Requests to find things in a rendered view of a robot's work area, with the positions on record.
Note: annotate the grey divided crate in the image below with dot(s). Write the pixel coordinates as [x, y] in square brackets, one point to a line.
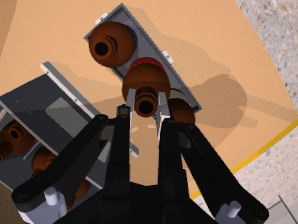
[54, 119]

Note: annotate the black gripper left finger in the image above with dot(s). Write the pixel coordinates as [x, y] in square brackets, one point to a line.
[41, 199]

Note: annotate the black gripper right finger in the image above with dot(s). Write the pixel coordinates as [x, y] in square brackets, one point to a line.
[226, 199]

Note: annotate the dark grey rectangular tray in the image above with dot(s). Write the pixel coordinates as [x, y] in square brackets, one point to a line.
[146, 49]

